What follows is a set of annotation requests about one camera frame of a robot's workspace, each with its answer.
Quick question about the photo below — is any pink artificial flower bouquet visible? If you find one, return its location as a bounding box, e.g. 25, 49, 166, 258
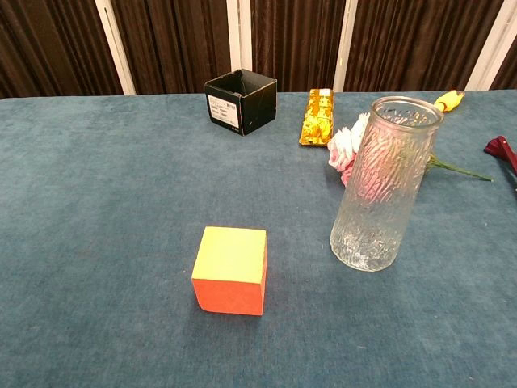
326, 112, 494, 188

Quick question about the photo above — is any transparent textured glass vase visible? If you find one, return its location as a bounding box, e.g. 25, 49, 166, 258
330, 95, 445, 272

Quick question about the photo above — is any blue carpeted table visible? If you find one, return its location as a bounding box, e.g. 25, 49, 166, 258
0, 91, 517, 388

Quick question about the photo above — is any yellow and orange cube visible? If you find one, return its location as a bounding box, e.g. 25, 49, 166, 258
191, 226, 268, 317

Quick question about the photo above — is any open black cardboard box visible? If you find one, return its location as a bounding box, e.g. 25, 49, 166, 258
204, 68, 279, 137

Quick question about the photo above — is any gold foil wrapped package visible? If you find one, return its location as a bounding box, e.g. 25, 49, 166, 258
297, 88, 336, 150

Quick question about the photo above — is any dark brown curtain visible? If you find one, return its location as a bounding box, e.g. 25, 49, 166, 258
0, 0, 517, 99

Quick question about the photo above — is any yellow rubber toy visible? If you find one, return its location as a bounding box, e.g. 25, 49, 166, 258
434, 91, 466, 112

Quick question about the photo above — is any white partition post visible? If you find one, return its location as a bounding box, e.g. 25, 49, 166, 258
94, 0, 137, 96
225, 0, 254, 73
464, 0, 517, 91
332, 0, 357, 92

